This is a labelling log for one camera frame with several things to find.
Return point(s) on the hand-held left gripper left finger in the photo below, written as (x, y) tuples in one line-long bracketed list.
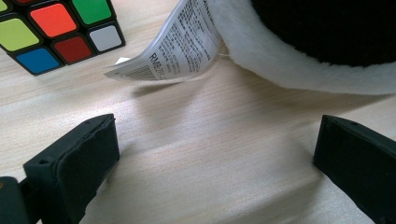
[(81, 165)]

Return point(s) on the colourful puzzle cube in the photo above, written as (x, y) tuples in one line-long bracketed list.
[(53, 20)]

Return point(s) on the panda plush toy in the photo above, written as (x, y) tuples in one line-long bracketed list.
[(280, 53)]

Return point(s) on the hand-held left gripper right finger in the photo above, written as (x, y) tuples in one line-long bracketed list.
[(361, 165)]

